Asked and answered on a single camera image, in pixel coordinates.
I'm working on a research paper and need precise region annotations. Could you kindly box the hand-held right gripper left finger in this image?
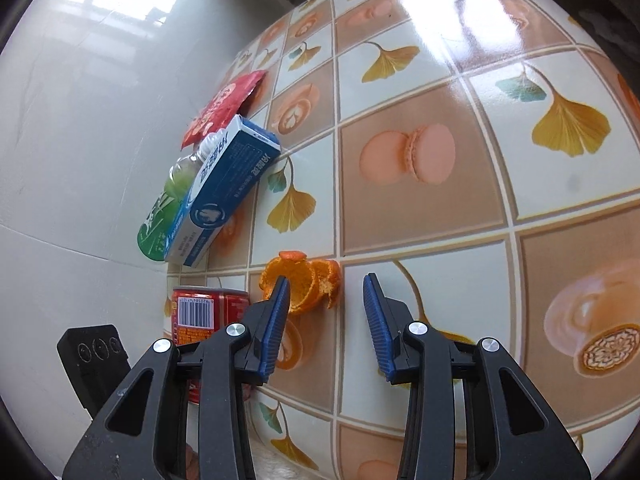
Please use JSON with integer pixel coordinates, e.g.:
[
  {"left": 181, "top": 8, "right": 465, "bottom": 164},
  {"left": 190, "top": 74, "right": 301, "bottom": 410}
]
[{"left": 62, "top": 275, "right": 292, "bottom": 480}]

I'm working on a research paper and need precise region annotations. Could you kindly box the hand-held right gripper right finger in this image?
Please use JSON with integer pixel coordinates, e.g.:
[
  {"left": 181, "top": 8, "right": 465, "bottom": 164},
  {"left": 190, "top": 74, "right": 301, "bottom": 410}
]
[{"left": 362, "top": 272, "right": 593, "bottom": 480}]

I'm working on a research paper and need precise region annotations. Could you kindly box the orange peel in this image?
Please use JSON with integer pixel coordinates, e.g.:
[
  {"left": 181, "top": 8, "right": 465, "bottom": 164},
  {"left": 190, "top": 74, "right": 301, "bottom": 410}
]
[{"left": 259, "top": 251, "right": 343, "bottom": 317}]

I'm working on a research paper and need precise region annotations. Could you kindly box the red snack packet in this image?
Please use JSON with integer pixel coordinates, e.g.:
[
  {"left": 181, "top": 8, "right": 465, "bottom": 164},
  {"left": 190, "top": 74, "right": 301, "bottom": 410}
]
[{"left": 181, "top": 71, "right": 266, "bottom": 150}]

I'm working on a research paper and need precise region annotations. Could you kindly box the red drink can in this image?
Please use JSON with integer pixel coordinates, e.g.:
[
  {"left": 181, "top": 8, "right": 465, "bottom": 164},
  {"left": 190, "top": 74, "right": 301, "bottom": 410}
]
[{"left": 170, "top": 285, "right": 251, "bottom": 406}]

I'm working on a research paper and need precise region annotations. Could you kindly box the tile-patterned tablecloth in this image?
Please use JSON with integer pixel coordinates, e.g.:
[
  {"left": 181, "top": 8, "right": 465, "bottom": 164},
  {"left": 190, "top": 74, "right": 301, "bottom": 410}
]
[{"left": 162, "top": 0, "right": 640, "bottom": 480}]

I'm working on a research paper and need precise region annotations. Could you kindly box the blue and white carton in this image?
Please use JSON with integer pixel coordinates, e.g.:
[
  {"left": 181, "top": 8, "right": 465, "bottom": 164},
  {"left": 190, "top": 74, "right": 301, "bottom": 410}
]
[{"left": 164, "top": 114, "right": 282, "bottom": 268}]

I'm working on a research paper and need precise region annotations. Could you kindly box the green plastic bottle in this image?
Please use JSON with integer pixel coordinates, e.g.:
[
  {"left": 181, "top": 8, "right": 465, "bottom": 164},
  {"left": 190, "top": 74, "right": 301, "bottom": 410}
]
[{"left": 136, "top": 132, "right": 226, "bottom": 263}]

